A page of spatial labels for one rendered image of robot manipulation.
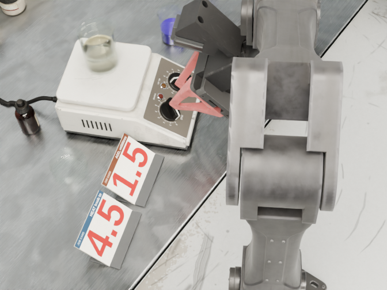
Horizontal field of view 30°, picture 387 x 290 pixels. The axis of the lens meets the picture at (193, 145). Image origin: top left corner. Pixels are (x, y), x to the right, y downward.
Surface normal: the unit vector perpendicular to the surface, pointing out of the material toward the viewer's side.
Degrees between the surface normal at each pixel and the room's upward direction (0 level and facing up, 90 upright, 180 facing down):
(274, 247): 92
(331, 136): 36
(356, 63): 0
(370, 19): 0
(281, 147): 8
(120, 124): 90
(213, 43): 90
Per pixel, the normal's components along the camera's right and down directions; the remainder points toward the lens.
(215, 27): 0.70, -0.26
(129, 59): -0.05, -0.55
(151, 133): -0.21, 0.82
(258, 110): -0.10, 0.04
